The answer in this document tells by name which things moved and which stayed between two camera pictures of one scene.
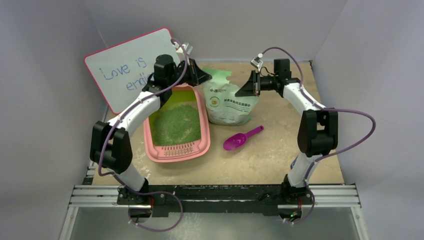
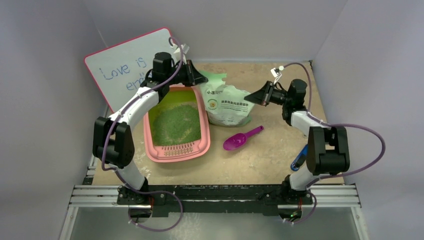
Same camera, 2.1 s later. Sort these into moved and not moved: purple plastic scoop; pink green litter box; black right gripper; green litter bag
Moved: black right gripper
Not moved: green litter bag; pink green litter box; purple plastic scoop
